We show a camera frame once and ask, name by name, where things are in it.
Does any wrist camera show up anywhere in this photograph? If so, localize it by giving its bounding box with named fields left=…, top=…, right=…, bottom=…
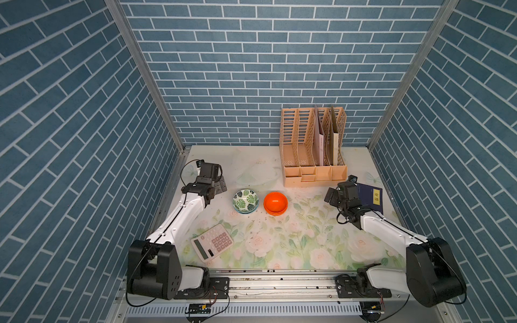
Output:
left=196, top=160, right=223, bottom=182
left=347, top=175, right=358, bottom=184

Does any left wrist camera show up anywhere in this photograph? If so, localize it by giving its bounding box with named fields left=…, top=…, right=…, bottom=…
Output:
left=196, top=160, right=223, bottom=182

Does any orange bowl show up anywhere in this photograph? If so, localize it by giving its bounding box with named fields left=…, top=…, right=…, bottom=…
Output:
left=263, top=192, right=288, bottom=216
left=264, top=201, right=288, bottom=216

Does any pink calculator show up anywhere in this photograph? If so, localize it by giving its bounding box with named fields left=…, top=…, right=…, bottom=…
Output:
left=191, top=224, right=234, bottom=263

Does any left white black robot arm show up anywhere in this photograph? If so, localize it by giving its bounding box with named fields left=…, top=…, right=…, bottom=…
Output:
left=126, top=176, right=227, bottom=300

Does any left green circuit board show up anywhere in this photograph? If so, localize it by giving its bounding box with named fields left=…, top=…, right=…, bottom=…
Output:
left=186, top=304, right=211, bottom=316

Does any beige desk file organizer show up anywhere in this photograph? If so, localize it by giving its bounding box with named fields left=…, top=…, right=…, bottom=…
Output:
left=280, top=106, right=348, bottom=188

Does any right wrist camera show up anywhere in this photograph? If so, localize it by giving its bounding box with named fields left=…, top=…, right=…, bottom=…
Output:
left=347, top=175, right=358, bottom=184

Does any dark blue book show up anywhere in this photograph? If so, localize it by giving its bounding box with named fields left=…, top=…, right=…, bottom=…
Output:
left=357, top=183, right=384, bottom=213

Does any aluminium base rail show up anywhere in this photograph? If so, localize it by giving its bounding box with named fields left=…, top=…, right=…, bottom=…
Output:
left=107, top=270, right=460, bottom=322

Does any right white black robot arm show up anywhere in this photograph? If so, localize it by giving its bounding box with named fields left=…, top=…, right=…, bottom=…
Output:
left=324, top=176, right=467, bottom=308

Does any right circuit board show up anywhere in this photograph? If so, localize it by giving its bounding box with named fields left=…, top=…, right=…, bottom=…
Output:
left=359, top=301, right=385, bottom=322

